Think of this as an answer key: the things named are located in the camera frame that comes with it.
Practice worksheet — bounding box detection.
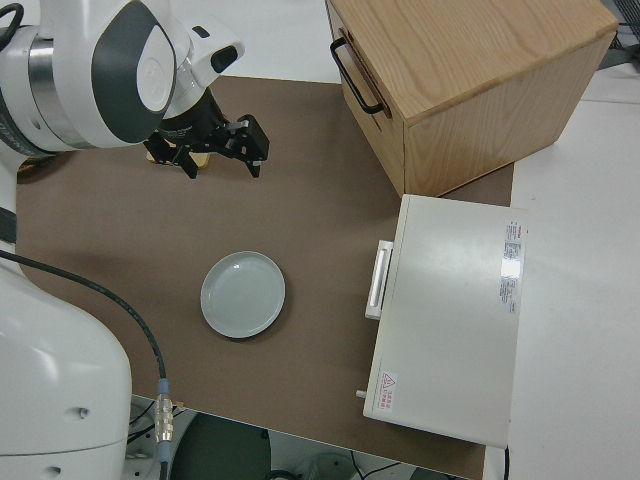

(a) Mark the white toaster oven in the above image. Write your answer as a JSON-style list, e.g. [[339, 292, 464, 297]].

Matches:
[[355, 193, 530, 449]]

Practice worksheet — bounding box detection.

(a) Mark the wooden box with black handle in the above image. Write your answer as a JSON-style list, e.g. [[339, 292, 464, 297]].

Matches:
[[324, 0, 619, 199]]

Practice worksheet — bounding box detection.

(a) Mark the small wooden block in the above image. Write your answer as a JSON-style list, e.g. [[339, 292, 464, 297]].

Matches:
[[144, 149, 211, 170]]

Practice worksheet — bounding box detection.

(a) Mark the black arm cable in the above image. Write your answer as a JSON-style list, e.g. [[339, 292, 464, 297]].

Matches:
[[0, 251, 175, 480]]

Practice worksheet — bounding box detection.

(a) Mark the brown table mat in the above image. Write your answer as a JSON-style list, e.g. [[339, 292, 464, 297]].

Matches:
[[14, 74, 516, 480]]

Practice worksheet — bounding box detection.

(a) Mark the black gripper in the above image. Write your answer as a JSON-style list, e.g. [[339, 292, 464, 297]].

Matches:
[[143, 91, 272, 181]]

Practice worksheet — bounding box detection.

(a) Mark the gray ceramic plate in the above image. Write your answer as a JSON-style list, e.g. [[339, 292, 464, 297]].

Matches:
[[200, 251, 287, 341]]

